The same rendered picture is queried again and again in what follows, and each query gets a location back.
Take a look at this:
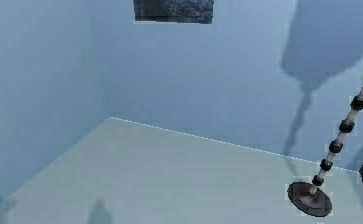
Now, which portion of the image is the black and white floor lamp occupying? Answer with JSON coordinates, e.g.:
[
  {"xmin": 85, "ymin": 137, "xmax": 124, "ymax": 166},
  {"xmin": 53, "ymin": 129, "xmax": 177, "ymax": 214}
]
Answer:
[{"xmin": 286, "ymin": 66, "xmax": 363, "ymax": 218}]

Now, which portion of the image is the dark framed wall picture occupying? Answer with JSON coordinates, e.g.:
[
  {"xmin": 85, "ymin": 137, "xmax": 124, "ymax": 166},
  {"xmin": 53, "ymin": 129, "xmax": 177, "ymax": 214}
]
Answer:
[{"xmin": 132, "ymin": 0, "xmax": 215, "ymax": 25}]

